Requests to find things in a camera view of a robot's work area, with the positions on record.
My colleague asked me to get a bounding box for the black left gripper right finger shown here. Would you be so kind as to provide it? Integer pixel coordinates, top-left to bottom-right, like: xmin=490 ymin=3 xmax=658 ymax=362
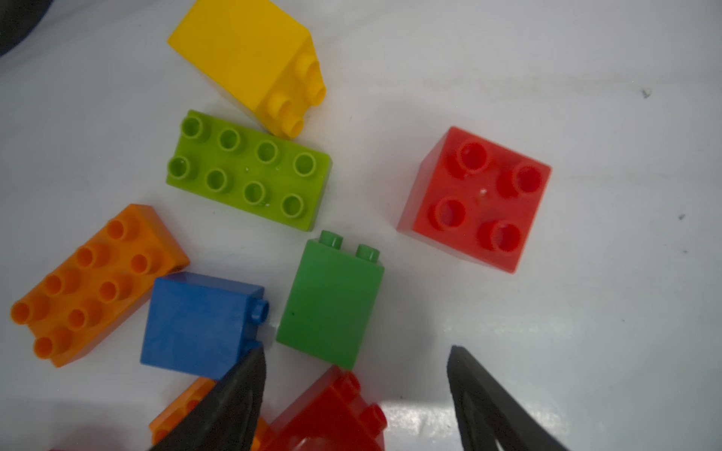
xmin=447 ymin=346 xmax=565 ymax=451

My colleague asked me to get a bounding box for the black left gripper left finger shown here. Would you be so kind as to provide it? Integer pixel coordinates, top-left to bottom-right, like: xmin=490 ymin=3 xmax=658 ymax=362
xmin=147 ymin=345 xmax=267 ymax=451

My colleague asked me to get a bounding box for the small orange lego brick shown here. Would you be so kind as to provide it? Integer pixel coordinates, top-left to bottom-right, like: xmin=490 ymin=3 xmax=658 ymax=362
xmin=149 ymin=376 xmax=269 ymax=451

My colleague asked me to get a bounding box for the small red lego brick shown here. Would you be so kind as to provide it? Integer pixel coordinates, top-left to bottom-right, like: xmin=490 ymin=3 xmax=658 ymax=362
xmin=261 ymin=366 xmax=387 ymax=451

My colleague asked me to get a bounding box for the orange lego plate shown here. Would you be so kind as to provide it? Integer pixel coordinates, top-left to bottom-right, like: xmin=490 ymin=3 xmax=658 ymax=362
xmin=11 ymin=204 xmax=190 ymax=368

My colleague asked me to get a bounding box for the blue lego brick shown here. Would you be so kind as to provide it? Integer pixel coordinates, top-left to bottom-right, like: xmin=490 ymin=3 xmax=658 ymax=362
xmin=140 ymin=272 xmax=269 ymax=381

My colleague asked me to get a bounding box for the dark green lego brick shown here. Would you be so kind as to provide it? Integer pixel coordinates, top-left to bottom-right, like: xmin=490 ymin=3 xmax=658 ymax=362
xmin=276 ymin=230 xmax=385 ymax=370

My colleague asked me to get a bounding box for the red square lego brick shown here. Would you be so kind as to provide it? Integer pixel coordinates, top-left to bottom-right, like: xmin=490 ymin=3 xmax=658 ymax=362
xmin=397 ymin=127 xmax=552 ymax=274

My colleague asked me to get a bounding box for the lime green flat lego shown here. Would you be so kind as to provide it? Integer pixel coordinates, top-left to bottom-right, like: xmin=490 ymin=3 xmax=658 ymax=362
xmin=167 ymin=110 xmax=333 ymax=231

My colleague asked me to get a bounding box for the yellow lego brick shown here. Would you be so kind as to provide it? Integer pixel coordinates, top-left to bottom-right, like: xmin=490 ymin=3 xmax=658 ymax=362
xmin=168 ymin=0 xmax=326 ymax=139

